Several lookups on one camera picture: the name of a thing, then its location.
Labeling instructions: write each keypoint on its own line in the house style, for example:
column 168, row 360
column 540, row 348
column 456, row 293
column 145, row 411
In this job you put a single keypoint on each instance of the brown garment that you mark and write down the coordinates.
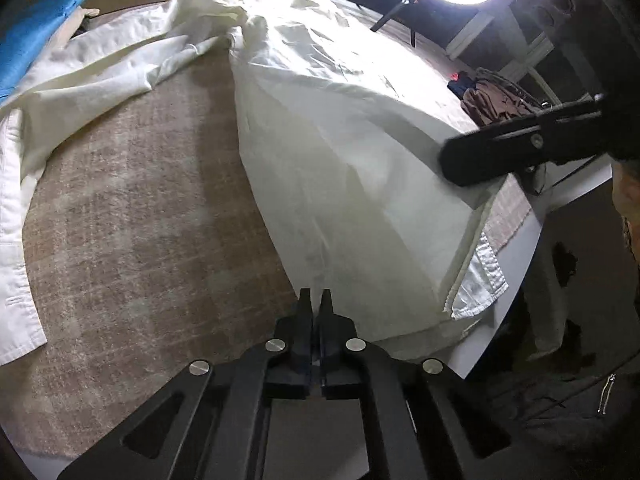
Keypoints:
column 492, row 102

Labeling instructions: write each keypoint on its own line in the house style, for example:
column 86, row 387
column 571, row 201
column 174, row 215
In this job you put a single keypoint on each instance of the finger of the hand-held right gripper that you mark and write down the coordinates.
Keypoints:
column 480, row 157

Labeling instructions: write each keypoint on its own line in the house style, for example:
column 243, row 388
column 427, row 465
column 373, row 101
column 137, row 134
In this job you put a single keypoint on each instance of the dark blue garment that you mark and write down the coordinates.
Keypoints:
column 465, row 85

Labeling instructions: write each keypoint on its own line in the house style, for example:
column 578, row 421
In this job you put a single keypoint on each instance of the blue folded cloth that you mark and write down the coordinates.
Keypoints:
column 35, row 35

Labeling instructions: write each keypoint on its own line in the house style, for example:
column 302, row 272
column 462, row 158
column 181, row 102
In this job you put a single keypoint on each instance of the beige folded cloth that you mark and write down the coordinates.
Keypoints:
column 70, row 25

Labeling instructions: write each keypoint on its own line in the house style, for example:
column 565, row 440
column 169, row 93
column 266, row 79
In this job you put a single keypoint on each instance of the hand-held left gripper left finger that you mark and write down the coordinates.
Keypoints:
column 304, row 310

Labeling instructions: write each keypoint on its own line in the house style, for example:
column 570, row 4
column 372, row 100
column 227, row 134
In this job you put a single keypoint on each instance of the plaid beige mat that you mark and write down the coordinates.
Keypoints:
column 150, row 210

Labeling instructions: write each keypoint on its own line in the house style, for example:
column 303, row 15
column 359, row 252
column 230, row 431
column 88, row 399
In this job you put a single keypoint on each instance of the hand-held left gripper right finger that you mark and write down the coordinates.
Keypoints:
column 326, row 310

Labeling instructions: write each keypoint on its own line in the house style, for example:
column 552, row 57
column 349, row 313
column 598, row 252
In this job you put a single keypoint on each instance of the person's right hand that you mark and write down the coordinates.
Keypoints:
column 629, row 190

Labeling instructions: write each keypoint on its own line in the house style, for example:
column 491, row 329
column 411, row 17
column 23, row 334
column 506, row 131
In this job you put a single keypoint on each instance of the white shirt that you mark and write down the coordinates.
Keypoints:
column 325, row 135

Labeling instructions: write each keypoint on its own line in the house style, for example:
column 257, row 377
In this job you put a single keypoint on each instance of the person's dark jacket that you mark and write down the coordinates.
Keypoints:
column 575, row 435

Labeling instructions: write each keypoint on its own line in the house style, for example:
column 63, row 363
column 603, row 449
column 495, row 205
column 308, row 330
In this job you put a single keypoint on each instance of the black tripod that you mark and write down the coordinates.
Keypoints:
column 395, row 10

